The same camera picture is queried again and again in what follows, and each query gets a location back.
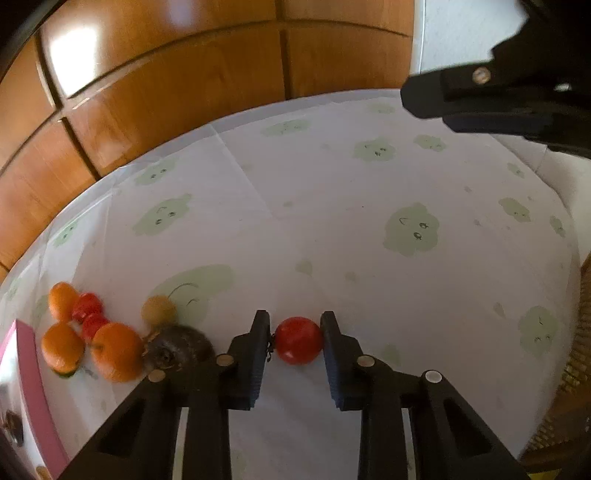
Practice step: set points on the wicker chair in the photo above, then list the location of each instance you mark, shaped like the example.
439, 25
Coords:
572, 378

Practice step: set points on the large orange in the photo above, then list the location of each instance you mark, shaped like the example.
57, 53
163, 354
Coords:
117, 351

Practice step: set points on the white green-printed tablecloth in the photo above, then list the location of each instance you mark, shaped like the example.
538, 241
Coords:
346, 207

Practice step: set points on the red tomato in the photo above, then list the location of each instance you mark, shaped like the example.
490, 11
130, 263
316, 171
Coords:
93, 325
87, 305
298, 340

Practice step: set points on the orange with green leaf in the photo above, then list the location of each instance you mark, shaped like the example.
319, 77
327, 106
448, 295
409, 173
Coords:
62, 348

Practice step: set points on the yellow-green round fruit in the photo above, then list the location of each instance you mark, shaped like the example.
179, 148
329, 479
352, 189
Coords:
158, 310
42, 471

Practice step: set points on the dark brown avocado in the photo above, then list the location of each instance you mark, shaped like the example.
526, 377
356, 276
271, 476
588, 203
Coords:
13, 423
180, 350

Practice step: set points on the pink-edged white box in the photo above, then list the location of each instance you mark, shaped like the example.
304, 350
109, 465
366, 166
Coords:
37, 392

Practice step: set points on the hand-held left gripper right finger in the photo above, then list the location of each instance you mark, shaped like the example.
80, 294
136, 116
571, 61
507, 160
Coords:
333, 364

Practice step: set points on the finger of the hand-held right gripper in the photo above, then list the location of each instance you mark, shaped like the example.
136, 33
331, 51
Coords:
508, 127
461, 92

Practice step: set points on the wooden wardrobe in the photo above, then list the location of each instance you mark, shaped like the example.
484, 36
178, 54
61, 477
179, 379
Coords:
184, 83

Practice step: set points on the small orange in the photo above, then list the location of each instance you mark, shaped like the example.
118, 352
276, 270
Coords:
62, 300

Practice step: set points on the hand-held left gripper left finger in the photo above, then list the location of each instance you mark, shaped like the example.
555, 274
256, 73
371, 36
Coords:
256, 360

